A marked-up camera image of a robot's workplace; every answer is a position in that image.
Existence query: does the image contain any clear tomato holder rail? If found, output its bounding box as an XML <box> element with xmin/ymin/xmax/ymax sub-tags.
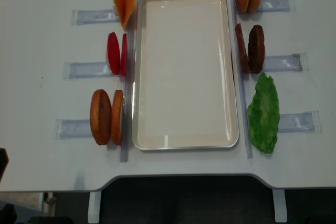
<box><xmin>62</xmin><ymin>62</ymin><xmax>114</xmax><ymax>80</ymax></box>

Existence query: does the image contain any left red tomato slice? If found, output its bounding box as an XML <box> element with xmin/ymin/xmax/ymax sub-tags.
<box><xmin>107</xmin><ymin>32</ymin><xmax>121</xmax><ymax>75</ymax></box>

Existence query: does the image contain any left white table leg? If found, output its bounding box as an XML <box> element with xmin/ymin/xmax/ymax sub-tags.
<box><xmin>88</xmin><ymin>191</ymin><xmax>101</xmax><ymax>223</ymax></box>

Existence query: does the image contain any clear lettuce holder rail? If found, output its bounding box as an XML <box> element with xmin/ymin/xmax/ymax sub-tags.
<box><xmin>278</xmin><ymin>111</ymin><xmax>322</xmax><ymax>133</ymax></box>

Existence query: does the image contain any right white table leg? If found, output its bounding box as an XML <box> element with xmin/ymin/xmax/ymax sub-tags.
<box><xmin>272</xmin><ymin>189</ymin><xmax>287</xmax><ymax>223</ymax></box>

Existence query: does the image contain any clear bottom bun holder rail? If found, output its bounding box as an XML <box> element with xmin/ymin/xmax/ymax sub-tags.
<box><xmin>54</xmin><ymin>119</ymin><xmax>92</xmax><ymax>139</ymax></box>

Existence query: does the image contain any clear bun holder rail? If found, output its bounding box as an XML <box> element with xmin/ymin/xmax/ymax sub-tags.
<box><xmin>258</xmin><ymin>0</ymin><xmax>296</xmax><ymax>13</ymax></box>
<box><xmin>54</xmin><ymin>119</ymin><xmax>92</xmax><ymax>139</ymax></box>

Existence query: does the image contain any green lettuce leaf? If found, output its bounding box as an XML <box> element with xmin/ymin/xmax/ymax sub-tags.
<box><xmin>247</xmin><ymin>73</ymin><xmax>280</xmax><ymax>154</ymax></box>

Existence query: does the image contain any right orange cheese slice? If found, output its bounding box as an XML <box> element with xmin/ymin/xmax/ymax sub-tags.
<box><xmin>122</xmin><ymin>0</ymin><xmax>136</xmax><ymax>30</ymax></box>

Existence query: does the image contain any clear patty holder rail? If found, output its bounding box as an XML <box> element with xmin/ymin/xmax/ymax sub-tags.
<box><xmin>263</xmin><ymin>52</ymin><xmax>309</xmax><ymax>72</ymax></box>

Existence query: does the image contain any red tomato slice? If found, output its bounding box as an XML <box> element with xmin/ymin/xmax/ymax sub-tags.
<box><xmin>121</xmin><ymin>33</ymin><xmax>127</xmax><ymax>76</ymax></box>
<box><xmin>107</xmin><ymin>32</ymin><xmax>121</xmax><ymax>75</ymax></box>

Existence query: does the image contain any white rectangular metal tray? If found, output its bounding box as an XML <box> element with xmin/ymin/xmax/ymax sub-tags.
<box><xmin>130</xmin><ymin>0</ymin><xmax>239</xmax><ymax>151</ymax></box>

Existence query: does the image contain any clear cheese holder rail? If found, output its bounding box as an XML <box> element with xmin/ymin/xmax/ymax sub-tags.
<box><xmin>71</xmin><ymin>9</ymin><xmax>119</xmax><ymax>25</ymax></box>

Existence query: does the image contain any right red tomato slice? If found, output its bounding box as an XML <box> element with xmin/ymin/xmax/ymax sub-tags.
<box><xmin>121</xmin><ymin>33</ymin><xmax>127</xmax><ymax>76</ymax></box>

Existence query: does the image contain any brown meat patty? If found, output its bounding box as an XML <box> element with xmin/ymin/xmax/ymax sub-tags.
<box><xmin>235</xmin><ymin>23</ymin><xmax>249</xmax><ymax>73</ymax></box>
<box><xmin>248</xmin><ymin>25</ymin><xmax>265</xmax><ymax>74</ymax></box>

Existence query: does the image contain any white table leg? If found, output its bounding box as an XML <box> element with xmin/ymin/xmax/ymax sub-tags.
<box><xmin>88</xmin><ymin>191</ymin><xmax>101</xmax><ymax>223</ymax></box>
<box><xmin>272</xmin><ymin>189</ymin><xmax>287</xmax><ymax>223</ymax></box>

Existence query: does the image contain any clear top bun holder rail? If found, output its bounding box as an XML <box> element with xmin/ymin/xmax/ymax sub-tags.
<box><xmin>258</xmin><ymin>0</ymin><xmax>296</xmax><ymax>13</ymax></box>

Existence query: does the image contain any left brown meat patty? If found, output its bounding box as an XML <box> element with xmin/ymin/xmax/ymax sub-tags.
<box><xmin>235</xmin><ymin>23</ymin><xmax>249</xmax><ymax>73</ymax></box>

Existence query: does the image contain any bun slice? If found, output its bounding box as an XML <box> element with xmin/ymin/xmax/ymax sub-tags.
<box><xmin>90</xmin><ymin>89</ymin><xmax>111</xmax><ymax>145</ymax></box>
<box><xmin>111</xmin><ymin>90</ymin><xmax>124</xmax><ymax>146</ymax></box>

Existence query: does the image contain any right brown meat patty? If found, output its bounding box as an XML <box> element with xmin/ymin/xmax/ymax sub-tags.
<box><xmin>248</xmin><ymin>25</ymin><xmax>265</xmax><ymax>74</ymax></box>

